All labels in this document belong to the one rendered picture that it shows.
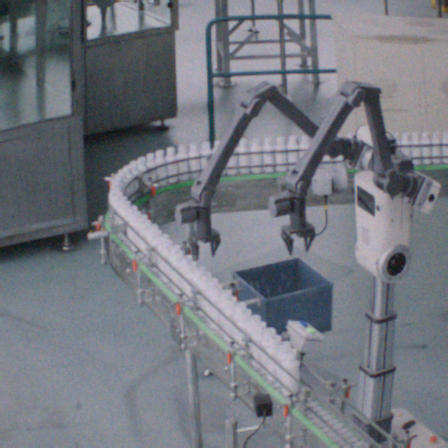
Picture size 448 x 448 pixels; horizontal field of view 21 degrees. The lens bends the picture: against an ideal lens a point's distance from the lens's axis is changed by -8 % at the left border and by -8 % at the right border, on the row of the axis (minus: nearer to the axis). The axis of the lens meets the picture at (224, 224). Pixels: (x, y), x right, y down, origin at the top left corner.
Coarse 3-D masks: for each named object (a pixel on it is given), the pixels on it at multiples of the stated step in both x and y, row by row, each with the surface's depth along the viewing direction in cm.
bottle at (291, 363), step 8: (288, 352) 432; (296, 352) 430; (288, 360) 430; (296, 360) 430; (288, 368) 429; (296, 368) 430; (288, 376) 431; (296, 376) 431; (288, 384) 432; (296, 384) 433; (288, 392) 433; (296, 392) 434
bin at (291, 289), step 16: (240, 272) 546; (256, 272) 549; (272, 272) 552; (288, 272) 556; (304, 272) 552; (320, 272) 539; (256, 288) 552; (272, 288) 555; (288, 288) 558; (304, 288) 555; (320, 288) 527; (256, 304) 527; (272, 304) 520; (288, 304) 524; (304, 304) 527; (320, 304) 531; (272, 320) 523; (288, 320) 526; (304, 320) 530; (320, 320) 533
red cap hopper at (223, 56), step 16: (224, 0) 1106; (224, 32) 1118; (288, 32) 1125; (304, 32) 1188; (224, 48) 1124; (240, 48) 1126; (304, 48) 1132; (224, 64) 1130; (304, 64) 1200; (224, 80) 1136; (320, 80) 1147
